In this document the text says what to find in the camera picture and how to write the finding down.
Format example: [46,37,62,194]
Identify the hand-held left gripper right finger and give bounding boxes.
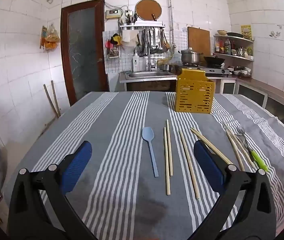
[188,140,277,240]

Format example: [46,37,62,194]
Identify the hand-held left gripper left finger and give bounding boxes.
[7,141,95,240]

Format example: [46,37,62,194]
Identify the wooden chopstick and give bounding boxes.
[166,119,173,177]
[224,123,246,172]
[226,127,257,169]
[178,129,200,200]
[163,127,171,196]
[191,127,233,165]
[190,128,230,166]

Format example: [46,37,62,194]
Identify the metal spoon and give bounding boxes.
[237,127,255,160]

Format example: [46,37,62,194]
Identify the green handled metal fork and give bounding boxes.
[235,133,269,172]

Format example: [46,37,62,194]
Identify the blue plastic spoon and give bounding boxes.
[142,127,159,178]

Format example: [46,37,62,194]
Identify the yellow perforated utensil holder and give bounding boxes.
[174,68,216,114]

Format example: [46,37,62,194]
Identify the row of hanging kitchen utensils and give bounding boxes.
[138,27,171,55]

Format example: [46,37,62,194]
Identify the grey white striped tablecloth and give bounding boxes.
[2,91,284,240]

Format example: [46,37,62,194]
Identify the wooden stick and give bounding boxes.
[43,84,60,118]
[51,80,61,117]

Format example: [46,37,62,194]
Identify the kitchen counter with glass cabinets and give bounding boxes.
[216,76,284,131]

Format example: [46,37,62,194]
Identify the steel gas stove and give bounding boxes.
[182,64,233,77]

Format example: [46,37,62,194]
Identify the pile of bowls and dishes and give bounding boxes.
[227,66,253,78]

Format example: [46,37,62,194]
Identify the black wok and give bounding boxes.
[203,56,226,67]

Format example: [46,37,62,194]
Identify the steel sink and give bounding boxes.
[119,70,179,92]

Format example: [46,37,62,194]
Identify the steel pot with lid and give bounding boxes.
[178,47,203,65]

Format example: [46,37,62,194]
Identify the brown frosted glass door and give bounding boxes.
[61,0,109,106]

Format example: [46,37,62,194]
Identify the white soap bottle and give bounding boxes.
[132,51,140,72]

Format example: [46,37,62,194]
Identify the row of condiment bottles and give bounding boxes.
[215,38,254,57]

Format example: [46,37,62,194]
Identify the steel faucet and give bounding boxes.
[145,39,156,72]

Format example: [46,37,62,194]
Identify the orange hanging plastic bag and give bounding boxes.
[40,24,60,52]

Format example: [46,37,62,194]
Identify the wooden cutting board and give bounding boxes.
[187,26,211,56]

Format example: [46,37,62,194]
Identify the white hanging cloth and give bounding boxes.
[121,30,139,47]

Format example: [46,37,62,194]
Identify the round bamboo lid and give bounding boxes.
[135,0,163,22]

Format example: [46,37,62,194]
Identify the wire wall basket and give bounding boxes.
[103,31,121,59]

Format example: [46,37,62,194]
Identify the corner wall shelf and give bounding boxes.
[213,34,255,62]

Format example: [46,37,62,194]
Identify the yellow wall poster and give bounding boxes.
[240,24,252,41]

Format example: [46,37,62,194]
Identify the wall hook stickers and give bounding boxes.
[269,25,283,38]

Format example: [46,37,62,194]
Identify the metal wall rack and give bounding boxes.
[119,21,166,31]

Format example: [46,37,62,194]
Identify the wall control box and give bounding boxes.
[105,9,122,19]

